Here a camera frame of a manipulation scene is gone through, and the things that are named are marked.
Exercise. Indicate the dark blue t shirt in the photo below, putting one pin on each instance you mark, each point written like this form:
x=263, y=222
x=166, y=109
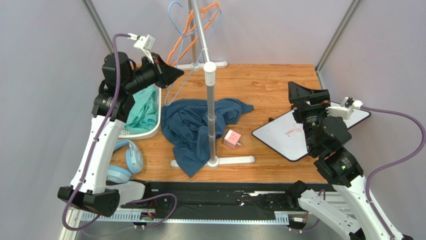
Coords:
x=184, y=123

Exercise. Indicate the pink power adapter cube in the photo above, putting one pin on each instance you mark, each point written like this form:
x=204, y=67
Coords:
x=232, y=139

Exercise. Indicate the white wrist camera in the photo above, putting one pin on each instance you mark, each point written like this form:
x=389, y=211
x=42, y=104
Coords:
x=143, y=43
x=345, y=109

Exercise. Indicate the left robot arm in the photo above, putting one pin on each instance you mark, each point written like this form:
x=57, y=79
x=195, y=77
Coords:
x=89, y=190

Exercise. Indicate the orange plastic hanger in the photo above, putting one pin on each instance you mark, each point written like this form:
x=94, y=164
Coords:
x=187, y=35

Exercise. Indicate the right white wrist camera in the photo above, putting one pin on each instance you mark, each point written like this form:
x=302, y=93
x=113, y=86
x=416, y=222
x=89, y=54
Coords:
x=345, y=109

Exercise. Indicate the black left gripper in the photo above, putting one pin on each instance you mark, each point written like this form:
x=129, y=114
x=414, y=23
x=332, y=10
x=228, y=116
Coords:
x=166, y=73

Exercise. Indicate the silver clothes rack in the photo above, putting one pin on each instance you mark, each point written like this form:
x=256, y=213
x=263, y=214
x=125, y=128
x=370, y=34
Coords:
x=209, y=68

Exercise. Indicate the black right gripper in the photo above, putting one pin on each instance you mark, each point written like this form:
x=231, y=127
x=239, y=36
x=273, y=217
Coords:
x=310, y=101

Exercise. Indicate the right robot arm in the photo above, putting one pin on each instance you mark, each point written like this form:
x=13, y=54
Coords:
x=344, y=173

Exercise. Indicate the white perforated plastic basket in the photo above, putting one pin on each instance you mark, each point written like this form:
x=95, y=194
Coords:
x=126, y=135

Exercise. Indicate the teal t shirt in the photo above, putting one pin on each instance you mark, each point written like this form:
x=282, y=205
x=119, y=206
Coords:
x=143, y=117

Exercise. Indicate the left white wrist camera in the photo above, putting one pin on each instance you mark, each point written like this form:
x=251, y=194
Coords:
x=143, y=43

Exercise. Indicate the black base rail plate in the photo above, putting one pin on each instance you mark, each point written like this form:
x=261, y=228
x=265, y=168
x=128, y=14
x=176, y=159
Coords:
x=219, y=200

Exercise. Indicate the light blue headphones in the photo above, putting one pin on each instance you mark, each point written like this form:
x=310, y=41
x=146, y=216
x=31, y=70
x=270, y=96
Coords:
x=134, y=162

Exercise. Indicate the white dry erase board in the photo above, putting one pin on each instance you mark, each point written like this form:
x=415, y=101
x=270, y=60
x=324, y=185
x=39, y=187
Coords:
x=286, y=133

